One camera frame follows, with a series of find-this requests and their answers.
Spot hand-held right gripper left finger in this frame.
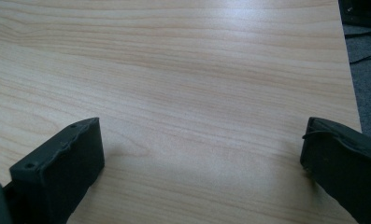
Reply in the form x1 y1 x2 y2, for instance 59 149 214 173
4 117 106 224

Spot black floor cable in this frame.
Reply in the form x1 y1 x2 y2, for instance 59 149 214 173
344 30 371 65

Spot dark equipment base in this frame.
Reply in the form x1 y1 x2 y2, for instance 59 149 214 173
337 0 371 30

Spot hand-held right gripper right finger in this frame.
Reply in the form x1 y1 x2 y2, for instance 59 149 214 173
299 117 371 224

